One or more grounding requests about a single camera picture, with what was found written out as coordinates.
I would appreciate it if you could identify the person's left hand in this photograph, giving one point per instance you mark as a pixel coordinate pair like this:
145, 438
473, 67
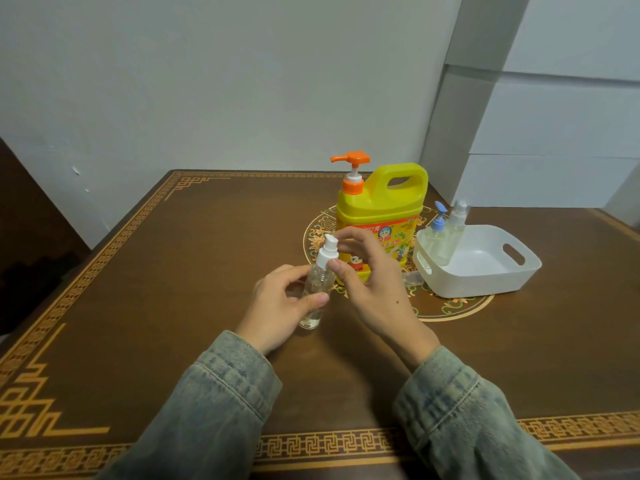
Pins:
267, 314

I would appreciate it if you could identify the clear bottle with white pump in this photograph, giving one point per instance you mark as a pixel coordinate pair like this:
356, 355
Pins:
320, 279

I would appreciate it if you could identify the person's right forearm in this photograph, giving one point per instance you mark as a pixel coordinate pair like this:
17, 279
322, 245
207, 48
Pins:
465, 424

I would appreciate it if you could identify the person's left forearm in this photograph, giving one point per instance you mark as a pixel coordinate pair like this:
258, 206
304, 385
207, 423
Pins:
210, 419

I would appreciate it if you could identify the person's right hand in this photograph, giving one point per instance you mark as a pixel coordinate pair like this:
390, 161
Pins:
385, 299

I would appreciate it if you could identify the small bottle with clear cap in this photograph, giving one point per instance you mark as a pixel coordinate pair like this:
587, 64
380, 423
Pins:
456, 229

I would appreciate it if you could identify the clear plastic cap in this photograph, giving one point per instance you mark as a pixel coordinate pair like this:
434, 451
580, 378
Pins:
413, 279

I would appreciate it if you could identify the white drawer cabinet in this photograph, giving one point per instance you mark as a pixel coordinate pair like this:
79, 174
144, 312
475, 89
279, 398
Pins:
540, 104

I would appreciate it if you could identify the person's left thumb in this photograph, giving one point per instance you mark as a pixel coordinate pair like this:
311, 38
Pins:
312, 302

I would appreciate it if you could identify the yellow detergent bottle orange pump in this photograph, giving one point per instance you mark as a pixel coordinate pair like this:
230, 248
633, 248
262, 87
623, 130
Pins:
385, 204

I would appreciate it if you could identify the white plastic basket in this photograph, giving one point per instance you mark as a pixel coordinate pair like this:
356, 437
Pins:
480, 269

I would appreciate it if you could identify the person's right thumb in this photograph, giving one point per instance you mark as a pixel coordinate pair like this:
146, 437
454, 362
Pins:
345, 272

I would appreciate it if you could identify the small bottle with blue pump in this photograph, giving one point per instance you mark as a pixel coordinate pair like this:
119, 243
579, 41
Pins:
436, 234

